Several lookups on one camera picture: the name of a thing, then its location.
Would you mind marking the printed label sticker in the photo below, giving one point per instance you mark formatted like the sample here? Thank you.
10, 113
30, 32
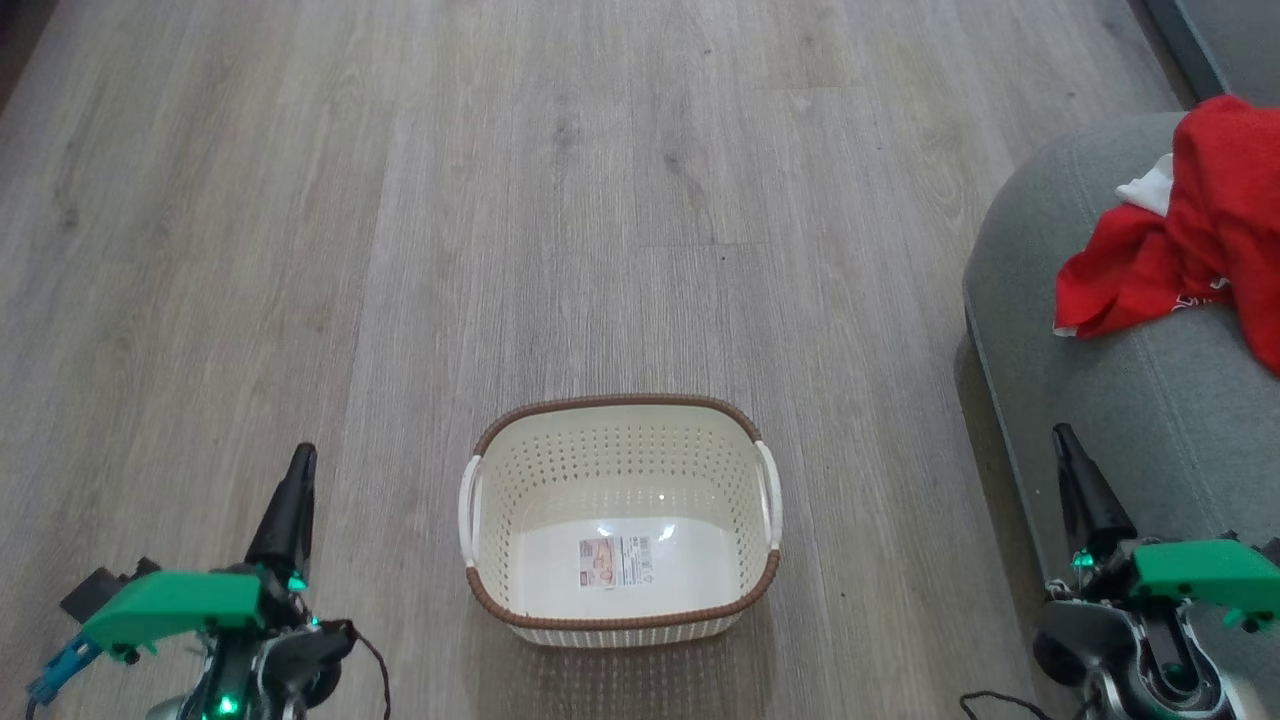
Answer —
615, 562

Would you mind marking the cream plastic laundry basket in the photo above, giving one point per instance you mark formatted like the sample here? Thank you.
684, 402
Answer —
620, 610

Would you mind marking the green left wrist camera mount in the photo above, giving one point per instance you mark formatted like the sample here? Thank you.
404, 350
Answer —
175, 605

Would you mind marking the grey fabric sofa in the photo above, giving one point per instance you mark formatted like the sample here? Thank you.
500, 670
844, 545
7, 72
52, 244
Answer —
1130, 420

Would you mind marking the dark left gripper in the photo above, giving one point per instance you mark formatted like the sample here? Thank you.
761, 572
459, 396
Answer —
285, 650

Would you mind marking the dark grey upholstered furniture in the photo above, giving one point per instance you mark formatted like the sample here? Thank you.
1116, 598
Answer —
1230, 40

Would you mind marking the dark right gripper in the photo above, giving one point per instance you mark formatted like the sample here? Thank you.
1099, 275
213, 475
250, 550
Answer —
1110, 640

